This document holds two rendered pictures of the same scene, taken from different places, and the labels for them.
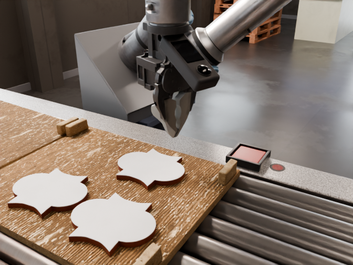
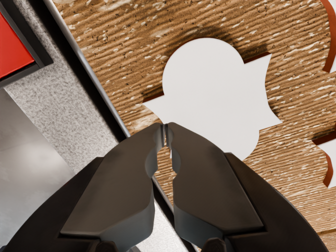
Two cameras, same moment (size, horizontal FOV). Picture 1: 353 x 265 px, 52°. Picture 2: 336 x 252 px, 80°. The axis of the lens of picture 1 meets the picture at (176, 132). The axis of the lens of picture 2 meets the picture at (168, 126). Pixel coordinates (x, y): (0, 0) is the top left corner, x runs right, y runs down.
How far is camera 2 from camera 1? 0.61 m
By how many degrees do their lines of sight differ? 42
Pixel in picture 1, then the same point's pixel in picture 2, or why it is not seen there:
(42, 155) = not seen: hidden behind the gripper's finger
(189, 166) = (142, 73)
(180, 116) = (152, 148)
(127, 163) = (240, 142)
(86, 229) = not seen: outside the picture
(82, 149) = not seen: hidden behind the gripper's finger
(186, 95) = (98, 216)
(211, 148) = (53, 119)
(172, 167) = (186, 79)
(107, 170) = (267, 148)
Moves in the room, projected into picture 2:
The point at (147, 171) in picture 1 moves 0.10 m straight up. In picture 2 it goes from (233, 99) to (284, 172)
